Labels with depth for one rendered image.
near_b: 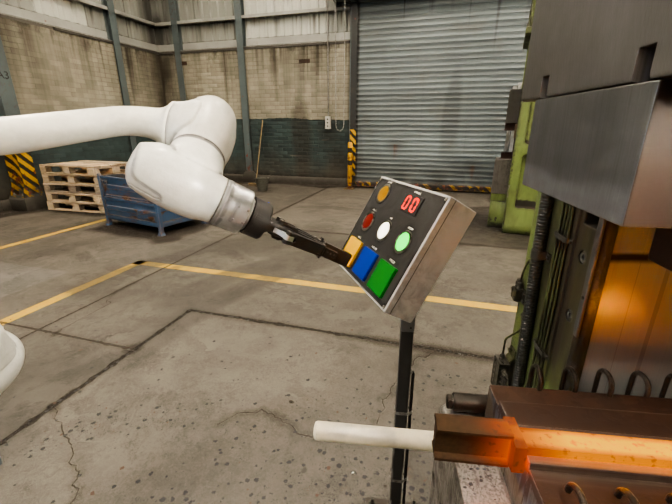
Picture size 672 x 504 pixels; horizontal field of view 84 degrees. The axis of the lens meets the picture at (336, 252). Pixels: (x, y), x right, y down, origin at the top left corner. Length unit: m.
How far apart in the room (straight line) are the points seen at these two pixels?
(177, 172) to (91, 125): 0.21
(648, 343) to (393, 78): 7.90
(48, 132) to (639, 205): 0.81
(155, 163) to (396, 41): 7.97
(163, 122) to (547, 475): 0.78
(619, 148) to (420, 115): 7.97
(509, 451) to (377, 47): 8.28
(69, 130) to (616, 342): 0.96
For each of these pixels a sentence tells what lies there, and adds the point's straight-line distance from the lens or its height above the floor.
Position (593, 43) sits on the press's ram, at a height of 1.40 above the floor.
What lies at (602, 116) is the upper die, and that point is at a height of 1.34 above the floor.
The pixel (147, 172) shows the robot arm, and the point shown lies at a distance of 0.68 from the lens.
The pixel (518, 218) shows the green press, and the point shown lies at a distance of 5.30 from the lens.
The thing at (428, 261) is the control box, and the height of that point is 1.06.
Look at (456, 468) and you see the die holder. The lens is 0.58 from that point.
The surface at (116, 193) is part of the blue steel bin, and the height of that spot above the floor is 0.47.
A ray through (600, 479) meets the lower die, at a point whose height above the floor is 0.99.
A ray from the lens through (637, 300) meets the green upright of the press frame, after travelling 0.70.
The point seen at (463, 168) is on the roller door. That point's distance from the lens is 8.30.
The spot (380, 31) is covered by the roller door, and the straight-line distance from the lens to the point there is 8.59.
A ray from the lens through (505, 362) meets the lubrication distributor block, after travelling 0.94.
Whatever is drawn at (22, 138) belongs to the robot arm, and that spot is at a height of 1.32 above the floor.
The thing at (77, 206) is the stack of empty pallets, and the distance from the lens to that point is 7.39.
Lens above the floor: 1.34
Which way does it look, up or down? 19 degrees down
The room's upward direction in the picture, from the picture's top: straight up
